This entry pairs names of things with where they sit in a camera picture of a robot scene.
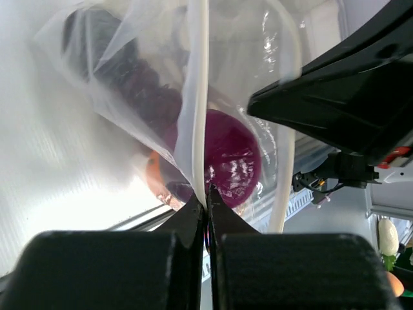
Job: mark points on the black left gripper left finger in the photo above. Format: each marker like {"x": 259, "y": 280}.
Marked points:
{"x": 160, "y": 269}

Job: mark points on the orange fruit toy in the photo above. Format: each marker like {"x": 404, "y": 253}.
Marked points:
{"x": 154, "y": 178}

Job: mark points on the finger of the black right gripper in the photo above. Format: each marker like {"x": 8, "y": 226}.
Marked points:
{"x": 356, "y": 97}

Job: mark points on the dark chocolate donut toy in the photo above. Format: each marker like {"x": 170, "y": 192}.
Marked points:
{"x": 86, "y": 36}

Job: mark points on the red grape bunch toy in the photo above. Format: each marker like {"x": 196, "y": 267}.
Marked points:
{"x": 157, "y": 105}

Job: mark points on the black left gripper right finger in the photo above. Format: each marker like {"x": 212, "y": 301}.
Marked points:
{"x": 250, "y": 270}

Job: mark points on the white slotted cable duct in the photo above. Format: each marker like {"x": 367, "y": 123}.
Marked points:
{"x": 259, "y": 212}

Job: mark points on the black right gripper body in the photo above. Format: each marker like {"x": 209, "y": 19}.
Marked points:
{"x": 350, "y": 170}

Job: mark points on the purple donut toy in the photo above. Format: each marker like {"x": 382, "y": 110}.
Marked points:
{"x": 232, "y": 160}

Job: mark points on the clear zip top bag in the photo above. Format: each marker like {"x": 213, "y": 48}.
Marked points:
{"x": 177, "y": 76}

